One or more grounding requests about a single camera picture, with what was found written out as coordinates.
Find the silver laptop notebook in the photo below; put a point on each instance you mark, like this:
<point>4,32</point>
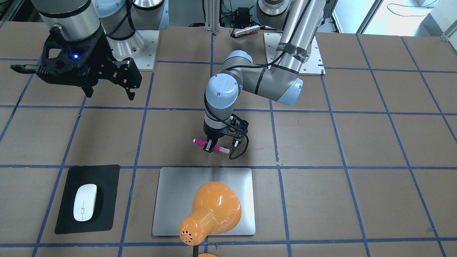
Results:
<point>178,185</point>

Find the black mousepad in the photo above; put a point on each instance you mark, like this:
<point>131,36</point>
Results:
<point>106,178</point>

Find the white computer mouse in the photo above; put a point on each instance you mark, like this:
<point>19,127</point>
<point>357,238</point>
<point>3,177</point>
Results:
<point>84,202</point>

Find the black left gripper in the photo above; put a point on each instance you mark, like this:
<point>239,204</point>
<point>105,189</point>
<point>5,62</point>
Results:
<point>211,134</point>

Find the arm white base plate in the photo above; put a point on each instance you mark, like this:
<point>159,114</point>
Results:
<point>142,47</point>
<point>312,67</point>

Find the black power adapter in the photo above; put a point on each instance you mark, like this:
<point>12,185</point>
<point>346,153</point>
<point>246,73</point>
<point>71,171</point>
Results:
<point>242,14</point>

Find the orange desk lamp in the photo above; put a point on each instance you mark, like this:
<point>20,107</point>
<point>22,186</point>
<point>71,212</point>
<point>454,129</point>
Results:
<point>216,209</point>

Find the pink pen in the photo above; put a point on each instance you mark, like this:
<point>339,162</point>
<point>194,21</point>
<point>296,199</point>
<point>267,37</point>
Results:
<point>200,142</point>

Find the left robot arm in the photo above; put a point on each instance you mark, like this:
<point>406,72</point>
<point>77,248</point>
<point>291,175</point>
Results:
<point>278,80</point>

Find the aluminium frame post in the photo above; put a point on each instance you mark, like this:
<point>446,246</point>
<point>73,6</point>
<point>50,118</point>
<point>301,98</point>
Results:
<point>212,15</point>

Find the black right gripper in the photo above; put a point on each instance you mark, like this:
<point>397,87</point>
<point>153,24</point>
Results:
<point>103,57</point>

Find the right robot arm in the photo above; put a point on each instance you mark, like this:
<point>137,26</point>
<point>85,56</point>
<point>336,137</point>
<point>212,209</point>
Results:
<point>119,18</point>

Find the silver metal cylinder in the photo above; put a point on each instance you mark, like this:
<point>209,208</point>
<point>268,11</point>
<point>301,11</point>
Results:
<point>245,31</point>

